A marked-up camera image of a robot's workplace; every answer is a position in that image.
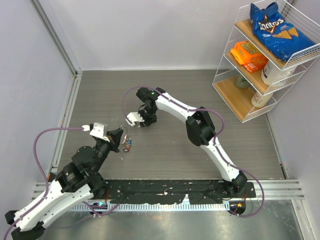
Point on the orange snack box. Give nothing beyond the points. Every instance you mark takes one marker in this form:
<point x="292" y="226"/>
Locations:
<point x="248" y="56"/>

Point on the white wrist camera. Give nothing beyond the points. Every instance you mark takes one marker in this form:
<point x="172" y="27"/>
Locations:
<point x="134" y="118"/>
<point x="97" y="130"/>

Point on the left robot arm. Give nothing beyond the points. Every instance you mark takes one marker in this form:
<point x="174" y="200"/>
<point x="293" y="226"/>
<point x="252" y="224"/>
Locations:
<point x="77" y="182"/>

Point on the white wire shelf rack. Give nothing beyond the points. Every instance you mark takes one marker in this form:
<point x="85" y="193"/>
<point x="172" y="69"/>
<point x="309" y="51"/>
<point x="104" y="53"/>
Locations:
<point x="239" y="99"/>

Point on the white plastic jug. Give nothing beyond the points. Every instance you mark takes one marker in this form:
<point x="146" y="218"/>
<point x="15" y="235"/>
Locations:
<point x="271" y="74"/>

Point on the cream bottle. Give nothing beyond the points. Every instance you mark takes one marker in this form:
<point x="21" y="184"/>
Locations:
<point x="259" y="101"/>

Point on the aluminium frame rail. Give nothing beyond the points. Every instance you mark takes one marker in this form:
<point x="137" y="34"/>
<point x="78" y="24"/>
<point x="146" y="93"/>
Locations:
<point x="47" y="15"/>

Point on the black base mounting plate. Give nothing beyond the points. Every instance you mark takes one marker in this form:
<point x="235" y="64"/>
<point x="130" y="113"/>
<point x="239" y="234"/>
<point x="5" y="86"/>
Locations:
<point x="170" y="192"/>

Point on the grey cup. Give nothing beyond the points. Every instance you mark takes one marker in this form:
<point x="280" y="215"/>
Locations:
<point x="241" y="82"/>

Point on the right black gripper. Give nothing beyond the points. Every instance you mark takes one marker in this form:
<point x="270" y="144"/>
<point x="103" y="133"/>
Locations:
<point x="147" y="122"/>

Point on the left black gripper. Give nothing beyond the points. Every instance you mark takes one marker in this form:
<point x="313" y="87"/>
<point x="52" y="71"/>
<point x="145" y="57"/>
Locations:
<point x="114" y="137"/>

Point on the large metal keyring with keys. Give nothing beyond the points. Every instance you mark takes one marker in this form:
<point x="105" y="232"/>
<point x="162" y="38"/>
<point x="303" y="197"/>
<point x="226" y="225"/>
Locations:
<point x="127" y="140"/>

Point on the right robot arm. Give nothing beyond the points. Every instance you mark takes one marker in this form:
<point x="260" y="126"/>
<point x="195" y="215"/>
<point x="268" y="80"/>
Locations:
<point x="200" y="131"/>

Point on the white slotted cable duct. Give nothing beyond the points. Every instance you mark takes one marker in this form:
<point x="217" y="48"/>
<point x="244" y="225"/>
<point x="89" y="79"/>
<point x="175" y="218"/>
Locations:
<point x="145" y="207"/>

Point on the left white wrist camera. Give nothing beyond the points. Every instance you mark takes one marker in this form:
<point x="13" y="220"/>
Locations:
<point x="97" y="130"/>

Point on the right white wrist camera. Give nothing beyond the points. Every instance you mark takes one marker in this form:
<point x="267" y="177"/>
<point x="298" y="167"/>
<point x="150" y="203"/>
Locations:
<point x="134" y="118"/>

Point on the blue Doritos chip bag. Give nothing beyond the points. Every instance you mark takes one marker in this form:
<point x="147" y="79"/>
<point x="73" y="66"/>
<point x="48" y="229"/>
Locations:
<point x="280" y="37"/>

